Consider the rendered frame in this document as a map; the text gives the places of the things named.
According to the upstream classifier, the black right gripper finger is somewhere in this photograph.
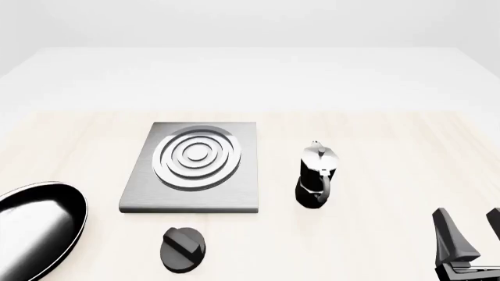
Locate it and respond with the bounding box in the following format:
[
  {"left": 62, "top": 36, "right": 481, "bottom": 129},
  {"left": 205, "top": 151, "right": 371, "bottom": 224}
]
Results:
[
  {"left": 431, "top": 207, "right": 482, "bottom": 265},
  {"left": 485, "top": 207, "right": 500, "bottom": 239}
]

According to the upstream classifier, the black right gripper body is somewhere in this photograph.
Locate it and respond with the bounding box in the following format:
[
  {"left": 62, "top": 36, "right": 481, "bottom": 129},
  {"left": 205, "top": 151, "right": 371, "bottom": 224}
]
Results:
[{"left": 434, "top": 257, "right": 500, "bottom": 281}]

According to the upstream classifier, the flat grey stove plate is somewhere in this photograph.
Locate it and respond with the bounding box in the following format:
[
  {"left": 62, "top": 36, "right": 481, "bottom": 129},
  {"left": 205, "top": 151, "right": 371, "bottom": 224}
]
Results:
[{"left": 118, "top": 121, "right": 261, "bottom": 214}]

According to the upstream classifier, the round black stove knob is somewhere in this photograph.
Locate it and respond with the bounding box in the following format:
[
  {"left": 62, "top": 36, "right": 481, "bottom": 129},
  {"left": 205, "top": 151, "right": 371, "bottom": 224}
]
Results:
[{"left": 159, "top": 226, "right": 206, "bottom": 274}]

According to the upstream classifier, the black frying pan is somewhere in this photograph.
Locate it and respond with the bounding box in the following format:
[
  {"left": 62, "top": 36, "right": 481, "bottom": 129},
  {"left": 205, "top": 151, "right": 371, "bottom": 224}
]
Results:
[{"left": 0, "top": 180, "right": 89, "bottom": 281}]

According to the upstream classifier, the black and silver moka pot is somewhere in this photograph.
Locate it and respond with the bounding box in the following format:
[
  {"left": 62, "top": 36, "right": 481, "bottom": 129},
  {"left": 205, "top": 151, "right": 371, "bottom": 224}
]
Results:
[{"left": 295, "top": 140, "right": 340, "bottom": 209}]

